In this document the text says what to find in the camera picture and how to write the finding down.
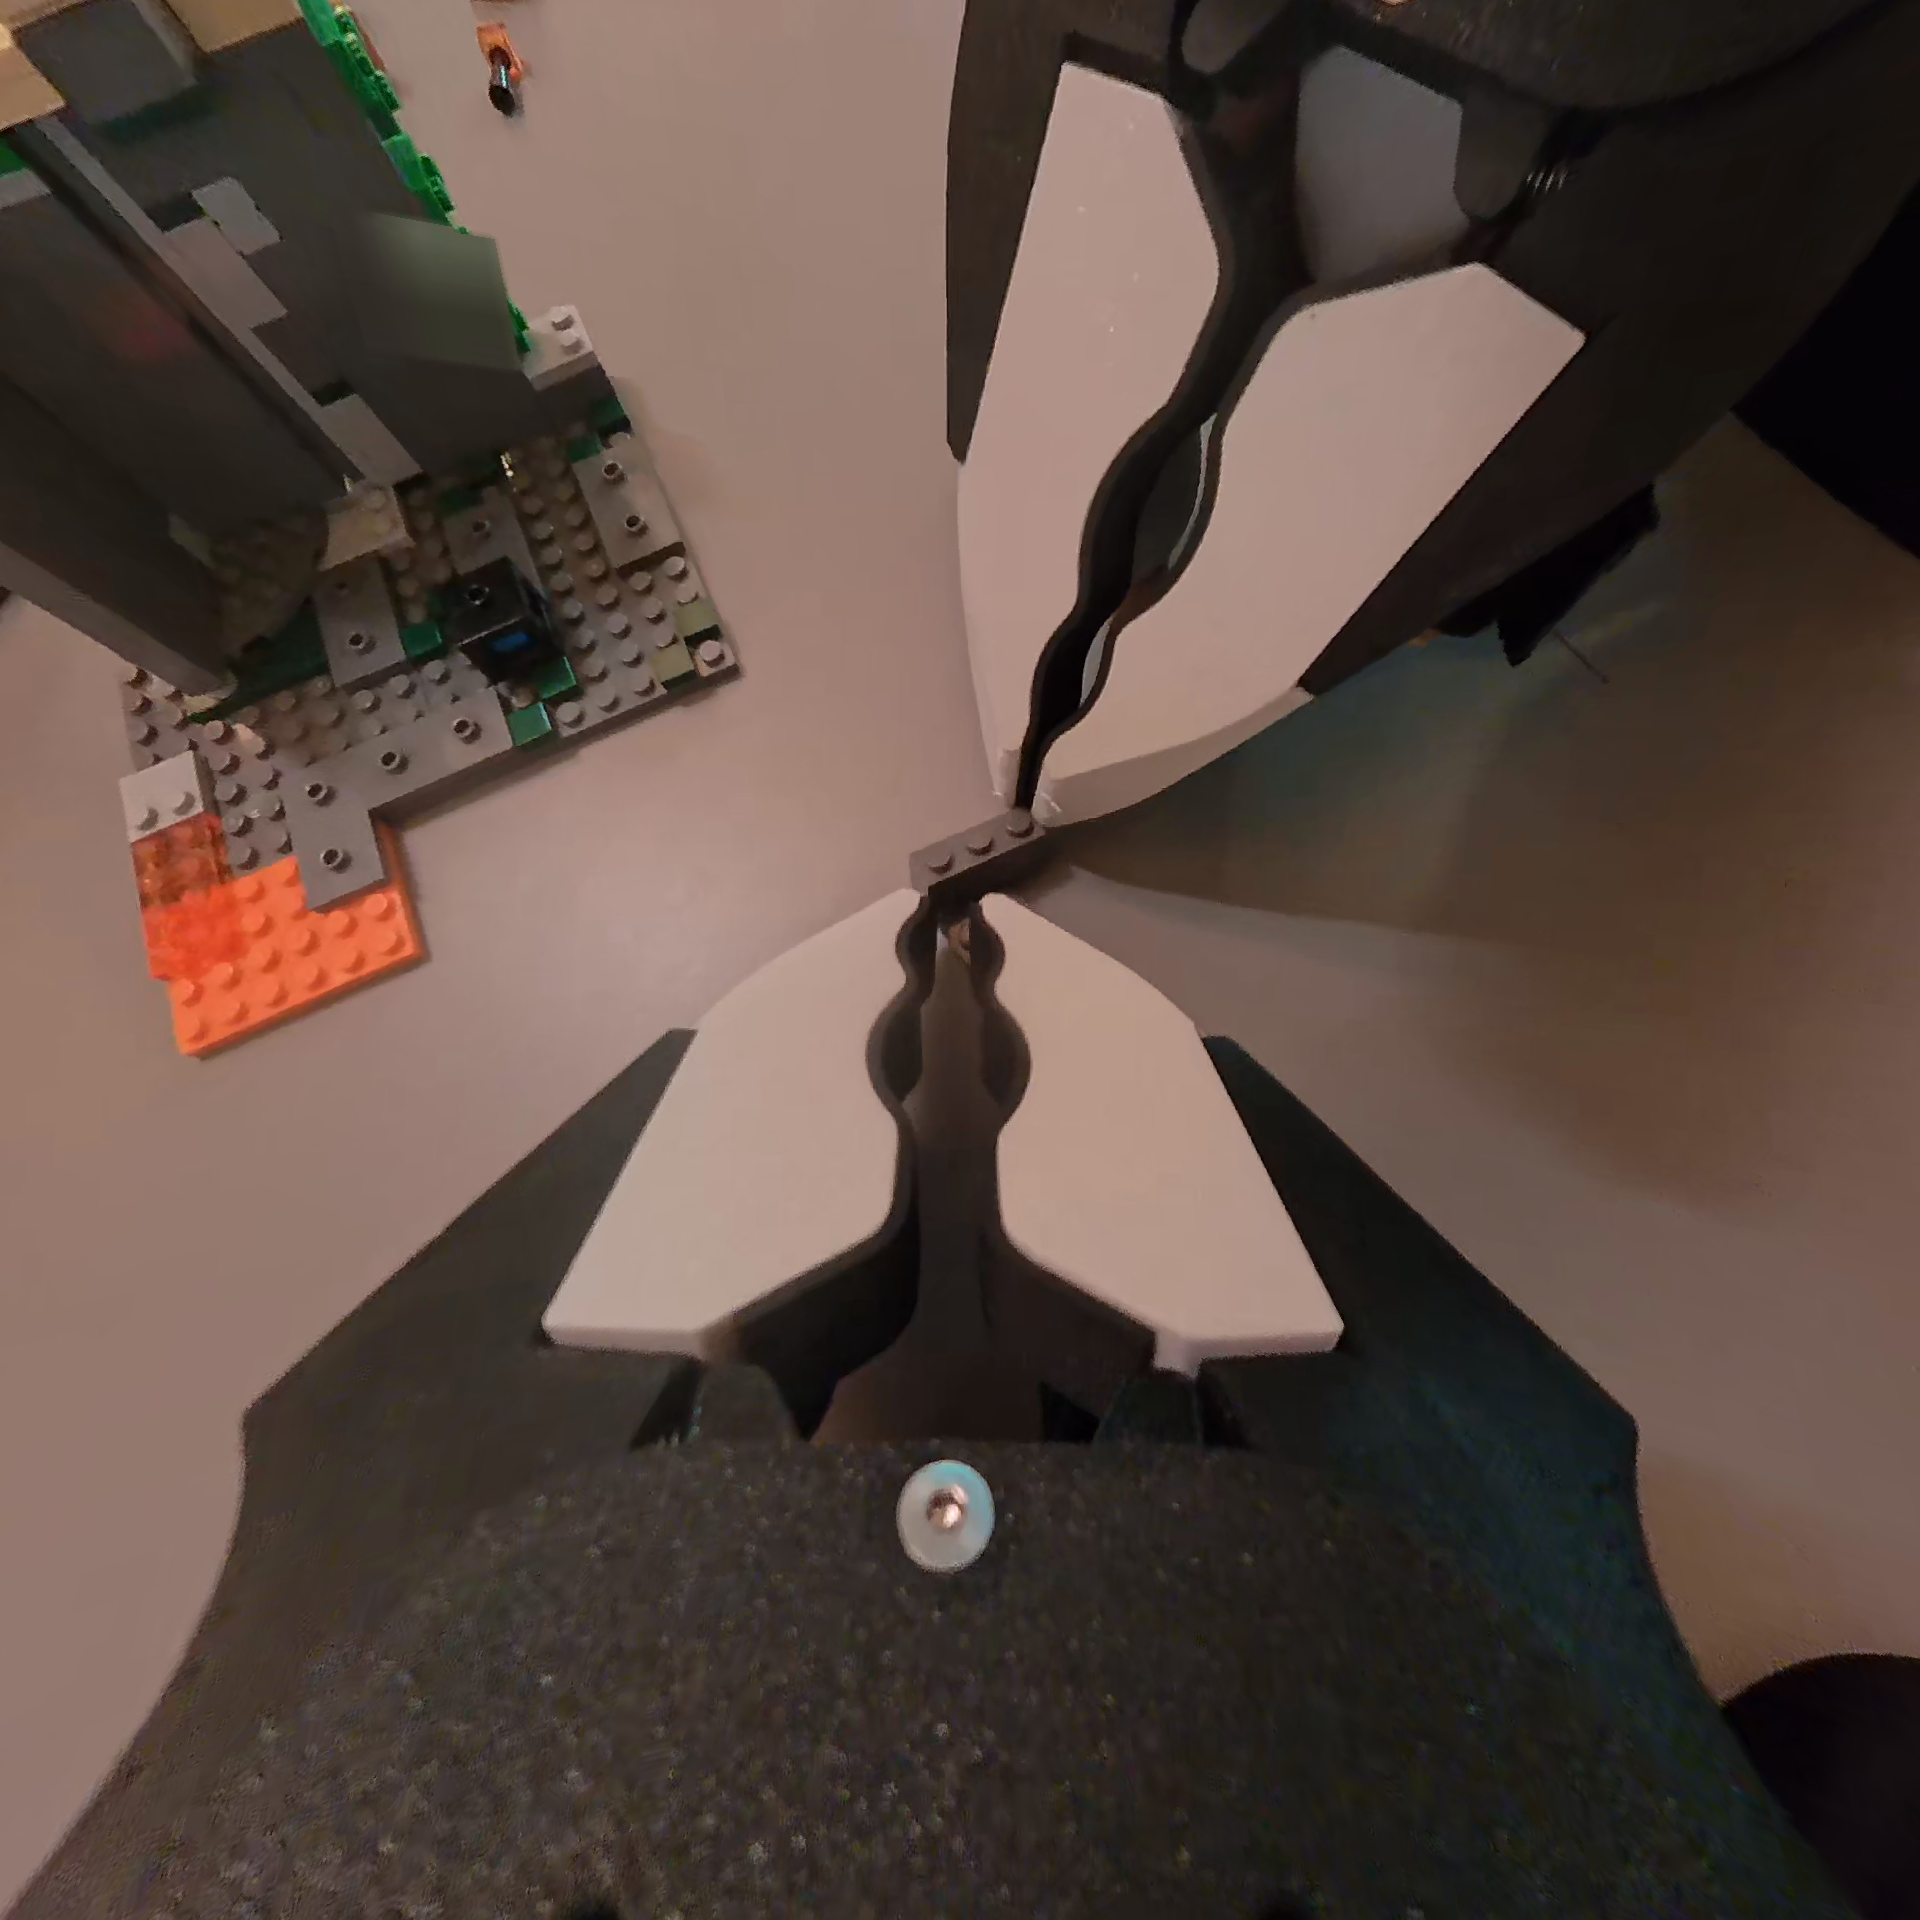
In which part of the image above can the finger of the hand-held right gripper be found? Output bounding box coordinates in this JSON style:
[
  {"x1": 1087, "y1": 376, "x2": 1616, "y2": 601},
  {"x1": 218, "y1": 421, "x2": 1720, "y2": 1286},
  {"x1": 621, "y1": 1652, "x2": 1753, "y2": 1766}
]
[
  {"x1": 956, "y1": 59, "x2": 1233, "y2": 799},
  {"x1": 1039, "y1": 262, "x2": 1585, "y2": 827}
]

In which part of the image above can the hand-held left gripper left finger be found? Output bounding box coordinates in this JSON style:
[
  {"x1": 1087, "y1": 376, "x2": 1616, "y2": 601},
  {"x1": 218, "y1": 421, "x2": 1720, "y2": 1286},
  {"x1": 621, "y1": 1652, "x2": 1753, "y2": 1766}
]
[{"x1": 538, "y1": 888, "x2": 922, "y2": 1360}]

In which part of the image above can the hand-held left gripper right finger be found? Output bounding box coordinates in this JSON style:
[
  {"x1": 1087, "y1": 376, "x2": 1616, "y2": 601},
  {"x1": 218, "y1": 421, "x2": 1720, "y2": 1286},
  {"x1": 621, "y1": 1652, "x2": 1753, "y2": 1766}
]
[{"x1": 966, "y1": 896, "x2": 1343, "y2": 1374}]

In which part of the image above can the dark grey toy brick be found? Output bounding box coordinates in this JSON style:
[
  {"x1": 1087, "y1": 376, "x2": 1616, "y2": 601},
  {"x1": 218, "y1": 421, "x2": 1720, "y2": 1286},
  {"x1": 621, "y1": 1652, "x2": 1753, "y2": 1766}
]
[{"x1": 906, "y1": 807, "x2": 1056, "y2": 905}]

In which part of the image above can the grey desk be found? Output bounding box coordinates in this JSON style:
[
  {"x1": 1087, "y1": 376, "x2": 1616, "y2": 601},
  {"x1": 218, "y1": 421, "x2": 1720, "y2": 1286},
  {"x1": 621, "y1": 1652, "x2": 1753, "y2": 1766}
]
[{"x1": 0, "y1": 0, "x2": 1920, "y2": 1920}]

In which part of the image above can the toy brick tower build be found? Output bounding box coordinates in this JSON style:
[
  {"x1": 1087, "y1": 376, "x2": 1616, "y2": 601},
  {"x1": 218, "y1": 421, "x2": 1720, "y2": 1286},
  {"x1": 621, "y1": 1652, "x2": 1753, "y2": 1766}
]
[{"x1": 0, "y1": 0, "x2": 741, "y2": 1057}]

